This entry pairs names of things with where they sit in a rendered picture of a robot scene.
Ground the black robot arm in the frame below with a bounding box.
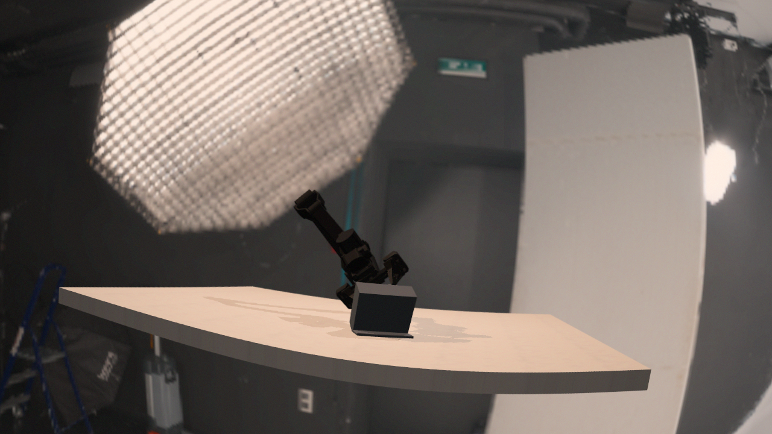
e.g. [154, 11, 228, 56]
[294, 189, 376, 285]

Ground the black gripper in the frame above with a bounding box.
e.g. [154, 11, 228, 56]
[336, 251, 409, 309]

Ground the grey flat panel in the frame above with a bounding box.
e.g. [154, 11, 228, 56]
[350, 282, 417, 338]

